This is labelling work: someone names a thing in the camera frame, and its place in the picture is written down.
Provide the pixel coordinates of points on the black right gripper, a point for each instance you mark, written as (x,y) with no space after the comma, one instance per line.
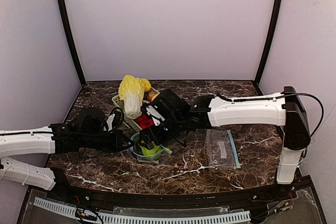
(147,135)

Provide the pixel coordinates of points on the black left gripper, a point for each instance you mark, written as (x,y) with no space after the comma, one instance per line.
(118,140)

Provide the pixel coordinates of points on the clear zip bag blue zipper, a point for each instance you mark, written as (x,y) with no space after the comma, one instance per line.
(158,155)

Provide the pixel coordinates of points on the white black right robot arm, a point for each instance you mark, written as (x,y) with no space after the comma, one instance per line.
(173,116)

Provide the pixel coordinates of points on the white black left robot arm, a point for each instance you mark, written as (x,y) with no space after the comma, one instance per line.
(90,129)

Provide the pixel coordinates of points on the red bell pepper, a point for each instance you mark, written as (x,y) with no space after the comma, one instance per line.
(144,121)

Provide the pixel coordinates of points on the pale green plastic basket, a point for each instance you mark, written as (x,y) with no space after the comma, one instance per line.
(123,108)

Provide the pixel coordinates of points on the orange pink peach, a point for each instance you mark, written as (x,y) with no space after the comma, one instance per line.
(152,96)

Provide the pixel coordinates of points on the yellow napa cabbage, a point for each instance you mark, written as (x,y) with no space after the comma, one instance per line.
(131,92)

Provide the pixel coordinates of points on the yellow lemon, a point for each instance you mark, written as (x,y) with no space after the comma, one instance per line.
(147,85)

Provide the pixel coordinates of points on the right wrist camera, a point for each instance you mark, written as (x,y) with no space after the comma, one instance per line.
(151,112)

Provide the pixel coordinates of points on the black front rail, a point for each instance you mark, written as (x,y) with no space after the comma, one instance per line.
(247,198)

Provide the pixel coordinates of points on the black frame post left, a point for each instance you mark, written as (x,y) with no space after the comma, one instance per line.
(70,41)

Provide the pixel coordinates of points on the black frame post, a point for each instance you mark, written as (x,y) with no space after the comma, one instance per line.
(70,41)
(268,41)

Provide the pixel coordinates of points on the black frame post right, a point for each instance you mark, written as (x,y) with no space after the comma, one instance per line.
(268,41)

